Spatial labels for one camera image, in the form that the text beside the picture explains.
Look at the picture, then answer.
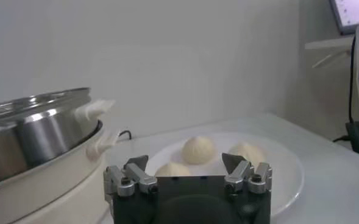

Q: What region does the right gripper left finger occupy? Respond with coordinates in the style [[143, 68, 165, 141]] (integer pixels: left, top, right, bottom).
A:
[[104, 155, 158, 201]]

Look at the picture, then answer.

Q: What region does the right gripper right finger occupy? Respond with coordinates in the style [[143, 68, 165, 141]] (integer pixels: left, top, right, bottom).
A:
[[221, 153, 273, 195]]

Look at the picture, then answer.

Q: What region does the white steamed baozi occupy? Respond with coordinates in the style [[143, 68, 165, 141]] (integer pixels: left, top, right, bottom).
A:
[[181, 136, 217, 166], [227, 142, 266, 167], [154, 161, 192, 177]]

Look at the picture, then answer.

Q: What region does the steel perforated steamer basket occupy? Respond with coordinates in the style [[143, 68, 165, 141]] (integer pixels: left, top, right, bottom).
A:
[[0, 87, 116, 187]]

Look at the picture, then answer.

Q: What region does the white oval plate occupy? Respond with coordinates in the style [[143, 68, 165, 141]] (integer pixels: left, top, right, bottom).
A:
[[144, 131, 305, 217]]

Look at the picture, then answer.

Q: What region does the grey framed display screen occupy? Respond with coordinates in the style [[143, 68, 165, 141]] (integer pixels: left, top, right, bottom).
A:
[[329, 0, 359, 36]]

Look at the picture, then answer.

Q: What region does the black cooker power cable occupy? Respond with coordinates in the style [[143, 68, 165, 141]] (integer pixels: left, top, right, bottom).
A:
[[117, 130, 133, 141]]

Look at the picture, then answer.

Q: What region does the black power adapter cable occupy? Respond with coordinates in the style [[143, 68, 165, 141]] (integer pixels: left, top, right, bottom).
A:
[[332, 32, 358, 144]]

